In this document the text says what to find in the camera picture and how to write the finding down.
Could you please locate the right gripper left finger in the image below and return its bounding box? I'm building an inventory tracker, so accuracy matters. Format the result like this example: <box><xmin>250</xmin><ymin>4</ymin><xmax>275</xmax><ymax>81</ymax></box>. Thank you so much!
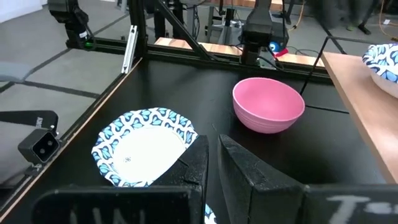
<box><xmin>30</xmin><ymin>134</ymin><xmax>210</xmax><ymax>224</ymax></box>

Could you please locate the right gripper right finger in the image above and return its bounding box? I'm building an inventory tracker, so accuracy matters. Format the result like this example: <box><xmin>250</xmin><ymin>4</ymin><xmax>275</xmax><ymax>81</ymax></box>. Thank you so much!
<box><xmin>216</xmin><ymin>133</ymin><xmax>398</xmax><ymax>224</ymax></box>

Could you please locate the blue white patterned paper bowl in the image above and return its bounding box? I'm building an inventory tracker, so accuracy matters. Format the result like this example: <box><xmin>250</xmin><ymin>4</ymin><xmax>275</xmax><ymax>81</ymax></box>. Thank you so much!
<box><xmin>361</xmin><ymin>42</ymin><xmax>398</xmax><ymax>100</ymax></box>
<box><xmin>203</xmin><ymin>203</ymin><xmax>218</xmax><ymax>224</ymax></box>
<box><xmin>91</xmin><ymin>107</ymin><xmax>200</xmax><ymax>189</ymax></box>

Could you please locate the pink plastic bowl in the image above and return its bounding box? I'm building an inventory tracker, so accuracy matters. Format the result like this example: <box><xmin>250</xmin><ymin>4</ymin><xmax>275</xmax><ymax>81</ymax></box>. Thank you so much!
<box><xmin>232</xmin><ymin>77</ymin><xmax>307</xmax><ymax>135</ymax></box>

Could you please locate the wooden shelf with black legs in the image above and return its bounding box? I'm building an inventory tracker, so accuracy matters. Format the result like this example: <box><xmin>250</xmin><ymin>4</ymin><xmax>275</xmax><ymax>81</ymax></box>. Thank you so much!
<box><xmin>298</xmin><ymin>35</ymin><xmax>398</xmax><ymax>185</ymax></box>

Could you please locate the black table mat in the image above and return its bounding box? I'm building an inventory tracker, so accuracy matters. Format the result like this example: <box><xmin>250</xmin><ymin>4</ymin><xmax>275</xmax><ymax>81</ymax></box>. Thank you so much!
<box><xmin>0</xmin><ymin>57</ymin><xmax>386</xmax><ymax>224</ymax></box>

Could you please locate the black device with blue light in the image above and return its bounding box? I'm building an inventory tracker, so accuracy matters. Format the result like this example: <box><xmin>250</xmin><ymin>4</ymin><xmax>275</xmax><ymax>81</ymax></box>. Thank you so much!
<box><xmin>267</xmin><ymin>20</ymin><xmax>290</xmax><ymax>54</ymax></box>

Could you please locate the person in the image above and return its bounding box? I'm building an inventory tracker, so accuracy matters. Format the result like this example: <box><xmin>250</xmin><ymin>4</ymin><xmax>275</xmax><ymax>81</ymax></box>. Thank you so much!
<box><xmin>343</xmin><ymin>0</ymin><xmax>377</xmax><ymax>35</ymax></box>

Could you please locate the silver aluminium bracket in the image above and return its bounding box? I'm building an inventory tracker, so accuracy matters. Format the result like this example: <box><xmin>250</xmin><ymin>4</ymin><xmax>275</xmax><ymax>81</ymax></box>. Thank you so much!
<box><xmin>120</xmin><ymin>24</ymin><xmax>139</xmax><ymax>75</ymax></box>

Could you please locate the black stereo camera box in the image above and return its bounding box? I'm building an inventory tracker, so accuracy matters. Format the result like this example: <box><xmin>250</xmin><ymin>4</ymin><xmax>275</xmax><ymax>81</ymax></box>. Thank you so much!
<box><xmin>17</xmin><ymin>128</ymin><xmax>61</xmax><ymax>166</ymax></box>

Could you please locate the black aluminium frame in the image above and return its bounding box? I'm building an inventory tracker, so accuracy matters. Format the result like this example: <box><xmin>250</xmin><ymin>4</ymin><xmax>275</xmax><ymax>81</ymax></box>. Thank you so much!
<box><xmin>63</xmin><ymin>0</ymin><xmax>332</xmax><ymax>83</ymax></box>

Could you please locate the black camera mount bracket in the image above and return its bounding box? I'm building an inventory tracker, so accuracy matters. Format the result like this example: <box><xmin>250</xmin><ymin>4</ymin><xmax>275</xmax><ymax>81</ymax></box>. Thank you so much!
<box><xmin>0</xmin><ymin>110</ymin><xmax>60</xmax><ymax>129</ymax></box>

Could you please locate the orange cable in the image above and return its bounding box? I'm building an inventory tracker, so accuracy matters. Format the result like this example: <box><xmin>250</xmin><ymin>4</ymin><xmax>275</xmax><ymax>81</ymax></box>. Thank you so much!
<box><xmin>287</xmin><ymin>0</ymin><xmax>305</xmax><ymax>32</ymax></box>

